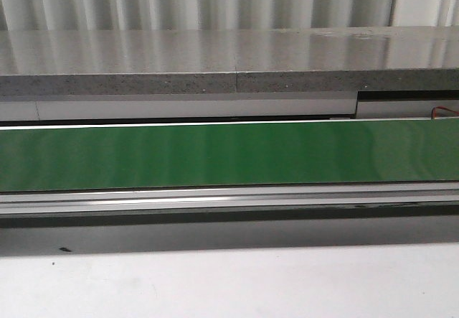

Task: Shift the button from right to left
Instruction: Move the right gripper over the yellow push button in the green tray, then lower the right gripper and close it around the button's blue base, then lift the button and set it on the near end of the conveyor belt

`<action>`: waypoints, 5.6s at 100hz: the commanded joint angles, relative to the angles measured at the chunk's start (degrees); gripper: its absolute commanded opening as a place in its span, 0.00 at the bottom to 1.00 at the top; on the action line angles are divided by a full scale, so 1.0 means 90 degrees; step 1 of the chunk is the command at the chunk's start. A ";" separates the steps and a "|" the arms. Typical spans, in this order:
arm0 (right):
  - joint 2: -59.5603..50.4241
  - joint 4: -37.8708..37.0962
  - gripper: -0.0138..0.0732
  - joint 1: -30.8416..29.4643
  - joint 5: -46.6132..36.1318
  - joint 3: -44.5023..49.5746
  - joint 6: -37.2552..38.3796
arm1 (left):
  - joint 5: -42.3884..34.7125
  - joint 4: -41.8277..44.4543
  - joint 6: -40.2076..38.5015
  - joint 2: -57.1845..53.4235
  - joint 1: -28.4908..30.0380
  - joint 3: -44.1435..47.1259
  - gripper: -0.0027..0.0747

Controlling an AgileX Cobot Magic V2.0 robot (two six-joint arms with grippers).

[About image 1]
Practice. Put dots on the green conveyor belt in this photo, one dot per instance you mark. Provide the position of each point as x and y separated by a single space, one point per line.
65 158

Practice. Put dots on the white pleated curtain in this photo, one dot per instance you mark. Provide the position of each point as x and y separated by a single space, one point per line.
223 14

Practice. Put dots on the white conveyor rear rail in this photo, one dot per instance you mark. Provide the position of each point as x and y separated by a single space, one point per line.
179 123

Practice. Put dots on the aluminium conveyor front rail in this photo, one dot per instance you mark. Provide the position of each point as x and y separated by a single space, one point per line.
229 197

